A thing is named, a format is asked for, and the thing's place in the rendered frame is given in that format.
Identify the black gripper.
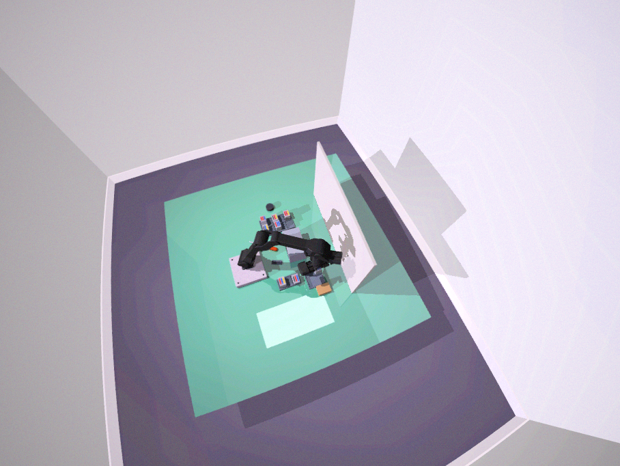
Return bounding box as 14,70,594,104
298,259,329,276

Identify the brown rectangular box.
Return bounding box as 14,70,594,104
316,282,332,296

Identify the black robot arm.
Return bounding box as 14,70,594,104
238,229,343,270

